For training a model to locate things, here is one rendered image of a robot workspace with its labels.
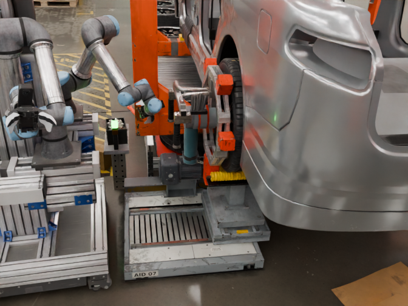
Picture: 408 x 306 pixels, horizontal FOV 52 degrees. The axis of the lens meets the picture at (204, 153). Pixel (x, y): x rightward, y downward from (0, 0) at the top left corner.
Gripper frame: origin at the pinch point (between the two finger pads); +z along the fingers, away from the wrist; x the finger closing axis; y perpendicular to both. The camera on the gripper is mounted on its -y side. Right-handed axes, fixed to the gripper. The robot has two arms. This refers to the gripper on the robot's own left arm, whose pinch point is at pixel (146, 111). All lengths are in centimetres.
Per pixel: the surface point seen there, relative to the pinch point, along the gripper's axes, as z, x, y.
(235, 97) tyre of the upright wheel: -57, 12, -32
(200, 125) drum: -28.2, 19.6, -19.2
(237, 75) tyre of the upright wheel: -54, 2, -40
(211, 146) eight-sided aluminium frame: -7.1, 35.2, -27.9
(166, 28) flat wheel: 319, -109, -148
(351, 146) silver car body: -137, 41, -28
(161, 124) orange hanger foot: 28.4, 11.0, -12.4
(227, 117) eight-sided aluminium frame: -54, 20, -25
